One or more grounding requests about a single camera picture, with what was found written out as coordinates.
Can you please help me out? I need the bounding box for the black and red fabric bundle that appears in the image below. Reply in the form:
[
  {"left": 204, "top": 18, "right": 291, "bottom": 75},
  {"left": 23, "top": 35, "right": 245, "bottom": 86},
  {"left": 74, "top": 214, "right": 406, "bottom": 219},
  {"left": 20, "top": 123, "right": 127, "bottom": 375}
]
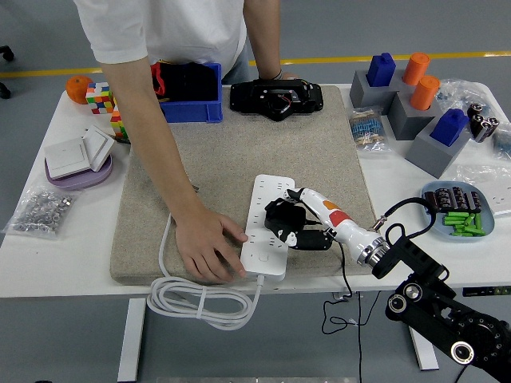
[{"left": 149, "top": 61, "right": 220, "bottom": 103}]

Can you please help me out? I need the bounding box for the purple oval tray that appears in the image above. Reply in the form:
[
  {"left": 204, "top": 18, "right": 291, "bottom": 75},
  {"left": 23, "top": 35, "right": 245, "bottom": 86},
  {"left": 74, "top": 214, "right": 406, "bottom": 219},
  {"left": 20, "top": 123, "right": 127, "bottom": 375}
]
[{"left": 43, "top": 153, "right": 114, "bottom": 192}]

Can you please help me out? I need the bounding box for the blue plastic bin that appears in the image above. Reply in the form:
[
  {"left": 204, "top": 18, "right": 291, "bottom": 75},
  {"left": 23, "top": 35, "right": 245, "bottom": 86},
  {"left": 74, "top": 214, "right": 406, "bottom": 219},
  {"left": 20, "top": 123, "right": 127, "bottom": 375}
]
[{"left": 153, "top": 62, "right": 224, "bottom": 124}]

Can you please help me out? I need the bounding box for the thin black adapter cord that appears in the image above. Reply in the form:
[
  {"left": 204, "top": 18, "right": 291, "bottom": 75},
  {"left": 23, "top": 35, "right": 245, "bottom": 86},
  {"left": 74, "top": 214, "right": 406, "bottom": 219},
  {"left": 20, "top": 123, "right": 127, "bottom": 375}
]
[{"left": 305, "top": 218, "right": 380, "bottom": 383}]

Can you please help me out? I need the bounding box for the black chair castor base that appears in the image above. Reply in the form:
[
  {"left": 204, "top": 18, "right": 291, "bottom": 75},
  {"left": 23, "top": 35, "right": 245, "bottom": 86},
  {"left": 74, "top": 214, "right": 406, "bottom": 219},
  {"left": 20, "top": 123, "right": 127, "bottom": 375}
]
[{"left": 0, "top": 45, "right": 16, "bottom": 100}]

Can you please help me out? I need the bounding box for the black table control panel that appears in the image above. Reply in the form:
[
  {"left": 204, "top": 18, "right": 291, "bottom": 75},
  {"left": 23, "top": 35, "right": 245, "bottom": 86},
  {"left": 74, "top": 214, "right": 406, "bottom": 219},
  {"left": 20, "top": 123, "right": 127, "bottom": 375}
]
[{"left": 462, "top": 286, "right": 511, "bottom": 298}]

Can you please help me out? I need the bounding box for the pile of green batteries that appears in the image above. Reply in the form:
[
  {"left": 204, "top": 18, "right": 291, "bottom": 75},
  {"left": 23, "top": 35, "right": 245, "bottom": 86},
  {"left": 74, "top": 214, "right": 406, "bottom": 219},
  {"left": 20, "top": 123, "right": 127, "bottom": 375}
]
[{"left": 442, "top": 211, "right": 487, "bottom": 237}]

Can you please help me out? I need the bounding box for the black electronic device housing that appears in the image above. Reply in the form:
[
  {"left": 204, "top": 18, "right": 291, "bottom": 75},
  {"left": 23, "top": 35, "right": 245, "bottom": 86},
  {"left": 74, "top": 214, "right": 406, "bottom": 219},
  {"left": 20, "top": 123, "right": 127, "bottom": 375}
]
[{"left": 229, "top": 78, "right": 324, "bottom": 122}]

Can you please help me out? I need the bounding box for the grey-brown felt mat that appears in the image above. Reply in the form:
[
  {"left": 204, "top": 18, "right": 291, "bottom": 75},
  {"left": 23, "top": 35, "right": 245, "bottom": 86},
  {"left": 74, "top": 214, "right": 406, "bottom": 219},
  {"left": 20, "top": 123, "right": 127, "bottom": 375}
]
[{"left": 109, "top": 85, "right": 386, "bottom": 286}]

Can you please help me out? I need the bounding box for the black power adapter plug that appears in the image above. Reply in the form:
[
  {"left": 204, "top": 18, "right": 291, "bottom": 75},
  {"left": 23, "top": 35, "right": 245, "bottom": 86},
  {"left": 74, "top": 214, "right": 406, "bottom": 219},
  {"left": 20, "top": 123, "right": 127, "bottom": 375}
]
[{"left": 263, "top": 198, "right": 308, "bottom": 236}]

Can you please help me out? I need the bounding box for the wide grey peg block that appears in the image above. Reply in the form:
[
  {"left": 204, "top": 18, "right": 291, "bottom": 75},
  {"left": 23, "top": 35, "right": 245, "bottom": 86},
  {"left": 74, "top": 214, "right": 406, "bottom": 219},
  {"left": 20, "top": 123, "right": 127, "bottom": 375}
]
[{"left": 349, "top": 69, "right": 408, "bottom": 116}]

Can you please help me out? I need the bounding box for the white wall switch panel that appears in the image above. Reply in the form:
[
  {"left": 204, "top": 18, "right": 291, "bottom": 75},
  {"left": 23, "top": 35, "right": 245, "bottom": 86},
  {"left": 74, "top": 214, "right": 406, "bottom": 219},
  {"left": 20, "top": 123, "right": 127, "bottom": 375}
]
[
  {"left": 43, "top": 138, "right": 91, "bottom": 180},
  {"left": 81, "top": 124, "right": 117, "bottom": 173}
]

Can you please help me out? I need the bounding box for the person's right hand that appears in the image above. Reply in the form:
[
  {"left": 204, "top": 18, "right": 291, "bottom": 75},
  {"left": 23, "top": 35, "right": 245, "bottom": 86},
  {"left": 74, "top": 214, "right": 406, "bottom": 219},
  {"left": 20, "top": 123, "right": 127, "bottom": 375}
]
[{"left": 174, "top": 207, "right": 249, "bottom": 285}]

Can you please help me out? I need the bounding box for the colourful puzzle cube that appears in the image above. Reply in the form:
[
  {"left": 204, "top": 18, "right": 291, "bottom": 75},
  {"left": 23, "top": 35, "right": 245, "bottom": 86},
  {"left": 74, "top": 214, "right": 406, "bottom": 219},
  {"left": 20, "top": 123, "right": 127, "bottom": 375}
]
[
  {"left": 85, "top": 81, "right": 115, "bottom": 116},
  {"left": 109, "top": 106, "right": 129, "bottom": 140}
]

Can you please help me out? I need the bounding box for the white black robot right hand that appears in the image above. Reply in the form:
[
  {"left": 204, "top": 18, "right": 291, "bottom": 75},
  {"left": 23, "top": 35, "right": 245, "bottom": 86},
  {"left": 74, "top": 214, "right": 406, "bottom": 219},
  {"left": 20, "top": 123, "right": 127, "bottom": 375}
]
[{"left": 278, "top": 187, "right": 378, "bottom": 255}]

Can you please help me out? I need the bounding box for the clear bag of resistors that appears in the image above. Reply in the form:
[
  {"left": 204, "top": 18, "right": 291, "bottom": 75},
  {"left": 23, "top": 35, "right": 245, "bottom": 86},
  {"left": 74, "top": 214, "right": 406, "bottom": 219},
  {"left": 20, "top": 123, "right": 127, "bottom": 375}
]
[{"left": 348, "top": 105, "right": 392, "bottom": 153}]

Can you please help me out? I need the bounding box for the empty-looking clear plastic bag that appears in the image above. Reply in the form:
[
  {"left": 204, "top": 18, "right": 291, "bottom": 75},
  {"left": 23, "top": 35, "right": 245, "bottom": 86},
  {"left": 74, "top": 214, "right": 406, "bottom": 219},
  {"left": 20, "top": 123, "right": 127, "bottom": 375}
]
[{"left": 454, "top": 162, "right": 511, "bottom": 219}]

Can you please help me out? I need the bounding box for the clear bag with blue items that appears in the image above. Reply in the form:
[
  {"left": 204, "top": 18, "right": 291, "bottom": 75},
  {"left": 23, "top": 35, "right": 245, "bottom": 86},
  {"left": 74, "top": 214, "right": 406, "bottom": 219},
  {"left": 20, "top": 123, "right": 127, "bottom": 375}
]
[{"left": 490, "top": 121, "right": 511, "bottom": 160}]

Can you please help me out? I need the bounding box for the row of black capacitors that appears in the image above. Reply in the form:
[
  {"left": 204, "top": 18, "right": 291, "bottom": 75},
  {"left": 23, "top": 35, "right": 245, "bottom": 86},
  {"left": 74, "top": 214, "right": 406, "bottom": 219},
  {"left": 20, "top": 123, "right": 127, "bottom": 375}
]
[{"left": 422, "top": 186, "right": 483, "bottom": 215}]

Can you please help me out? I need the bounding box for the orange fruit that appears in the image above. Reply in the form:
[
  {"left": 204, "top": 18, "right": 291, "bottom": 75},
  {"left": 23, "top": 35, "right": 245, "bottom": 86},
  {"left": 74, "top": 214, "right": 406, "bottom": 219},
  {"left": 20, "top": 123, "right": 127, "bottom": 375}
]
[{"left": 65, "top": 75, "right": 93, "bottom": 105}]

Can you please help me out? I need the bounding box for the orange cylinder peg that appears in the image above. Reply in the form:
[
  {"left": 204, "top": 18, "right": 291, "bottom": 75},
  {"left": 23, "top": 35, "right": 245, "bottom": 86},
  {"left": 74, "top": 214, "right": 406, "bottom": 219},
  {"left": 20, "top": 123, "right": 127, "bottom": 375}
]
[
  {"left": 409, "top": 75, "right": 441, "bottom": 112},
  {"left": 402, "top": 51, "right": 431, "bottom": 86}
]

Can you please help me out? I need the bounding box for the white table leg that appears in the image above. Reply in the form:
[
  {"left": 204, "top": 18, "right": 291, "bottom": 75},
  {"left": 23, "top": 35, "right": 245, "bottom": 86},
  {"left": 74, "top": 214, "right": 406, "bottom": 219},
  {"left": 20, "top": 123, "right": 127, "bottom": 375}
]
[
  {"left": 409, "top": 330, "right": 440, "bottom": 371},
  {"left": 117, "top": 298, "right": 147, "bottom": 383}
]

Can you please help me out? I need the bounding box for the clear bag of blue parts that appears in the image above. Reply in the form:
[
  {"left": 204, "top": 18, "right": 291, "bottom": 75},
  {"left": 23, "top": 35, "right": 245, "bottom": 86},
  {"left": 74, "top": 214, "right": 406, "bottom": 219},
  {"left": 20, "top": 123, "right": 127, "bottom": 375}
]
[{"left": 434, "top": 77, "right": 494, "bottom": 116}]

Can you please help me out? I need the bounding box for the white power cord with plug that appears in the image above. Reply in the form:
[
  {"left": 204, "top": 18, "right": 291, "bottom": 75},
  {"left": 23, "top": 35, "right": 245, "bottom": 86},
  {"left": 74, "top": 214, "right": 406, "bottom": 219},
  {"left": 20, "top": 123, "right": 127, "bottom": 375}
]
[{"left": 146, "top": 183, "right": 267, "bottom": 331}]

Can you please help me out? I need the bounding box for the blue square peg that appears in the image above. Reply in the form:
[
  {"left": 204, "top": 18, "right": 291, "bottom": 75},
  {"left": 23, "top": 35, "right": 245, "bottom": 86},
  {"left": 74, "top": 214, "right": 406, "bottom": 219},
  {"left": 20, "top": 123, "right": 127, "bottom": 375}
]
[
  {"left": 429, "top": 108, "right": 470, "bottom": 148},
  {"left": 366, "top": 52, "right": 397, "bottom": 88}
]

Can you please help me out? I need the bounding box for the clear bag of metal nuts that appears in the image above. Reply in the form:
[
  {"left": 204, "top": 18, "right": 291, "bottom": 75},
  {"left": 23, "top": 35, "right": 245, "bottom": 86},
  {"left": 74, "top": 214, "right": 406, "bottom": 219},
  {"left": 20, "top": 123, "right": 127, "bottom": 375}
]
[{"left": 2, "top": 185, "right": 81, "bottom": 241}]

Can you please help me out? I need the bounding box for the person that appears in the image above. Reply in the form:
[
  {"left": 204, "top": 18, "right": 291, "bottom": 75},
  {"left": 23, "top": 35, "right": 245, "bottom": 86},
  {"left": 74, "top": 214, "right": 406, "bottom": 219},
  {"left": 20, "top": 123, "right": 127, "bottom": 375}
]
[{"left": 73, "top": 0, "right": 300, "bottom": 285}]

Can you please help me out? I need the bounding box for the light blue oval plate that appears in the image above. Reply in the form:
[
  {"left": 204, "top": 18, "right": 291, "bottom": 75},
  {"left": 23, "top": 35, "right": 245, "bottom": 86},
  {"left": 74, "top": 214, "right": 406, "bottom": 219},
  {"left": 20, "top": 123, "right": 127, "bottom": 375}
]
[{"left": 420, "top": 180, "right": 496, "bottom": 243}]

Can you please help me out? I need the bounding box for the white power strip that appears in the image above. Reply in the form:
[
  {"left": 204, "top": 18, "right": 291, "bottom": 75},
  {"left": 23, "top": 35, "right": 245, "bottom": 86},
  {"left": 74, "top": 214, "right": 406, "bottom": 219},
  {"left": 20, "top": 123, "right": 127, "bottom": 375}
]
[{"left": 240, "top": 174, "right": 295, "bottom": 282}]

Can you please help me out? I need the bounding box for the bag of black cylinder cells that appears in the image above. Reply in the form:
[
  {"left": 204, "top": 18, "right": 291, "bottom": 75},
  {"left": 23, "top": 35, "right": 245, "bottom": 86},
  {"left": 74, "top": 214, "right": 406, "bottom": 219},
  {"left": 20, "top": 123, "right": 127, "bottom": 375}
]
[{"left": 466, "top": 101, "right": 501, "bottom": 144}]

